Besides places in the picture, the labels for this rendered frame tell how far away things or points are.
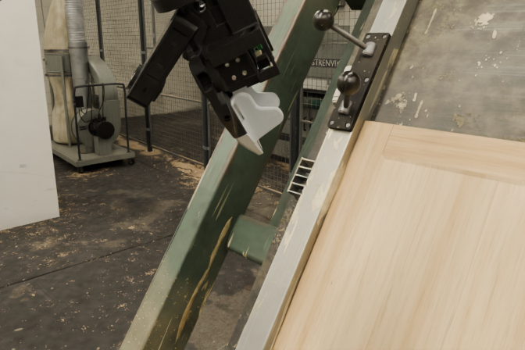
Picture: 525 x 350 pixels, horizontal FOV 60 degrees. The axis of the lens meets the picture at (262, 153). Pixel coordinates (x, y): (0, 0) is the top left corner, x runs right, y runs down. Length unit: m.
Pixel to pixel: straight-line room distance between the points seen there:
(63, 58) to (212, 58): 5.73
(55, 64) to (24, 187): 2.38
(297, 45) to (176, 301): 0.59
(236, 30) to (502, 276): 0.46
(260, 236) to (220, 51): 0.53
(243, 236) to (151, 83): 0.52
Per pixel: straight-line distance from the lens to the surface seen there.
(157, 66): 0.48
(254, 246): 0.92
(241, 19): 0.46
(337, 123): 0.81
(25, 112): 4.08
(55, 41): 6.23
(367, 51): 0.86
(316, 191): 0.78
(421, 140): 0.77
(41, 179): 4.20
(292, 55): 1.03
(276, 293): 0.77
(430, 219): 0.72
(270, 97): 0.53
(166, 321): 0.95
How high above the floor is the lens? 1.49
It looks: 14 degrees down
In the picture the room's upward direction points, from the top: straight up
